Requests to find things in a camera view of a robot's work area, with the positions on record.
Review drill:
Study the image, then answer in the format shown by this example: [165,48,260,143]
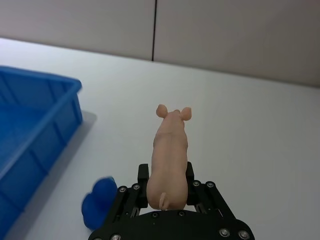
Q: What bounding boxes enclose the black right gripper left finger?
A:
[103,163,151,226]

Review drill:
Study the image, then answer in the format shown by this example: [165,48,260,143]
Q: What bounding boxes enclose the small blue plastic toy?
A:
[81,176,119,232]

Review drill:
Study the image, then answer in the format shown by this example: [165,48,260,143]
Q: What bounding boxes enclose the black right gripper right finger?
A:
[185,161,236,220]

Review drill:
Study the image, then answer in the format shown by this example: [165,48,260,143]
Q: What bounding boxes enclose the pink pig toy figure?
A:
[146,103,193,211]

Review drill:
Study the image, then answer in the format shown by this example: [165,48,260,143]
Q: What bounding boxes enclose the blue plastic bin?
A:
[0,65,83,240]

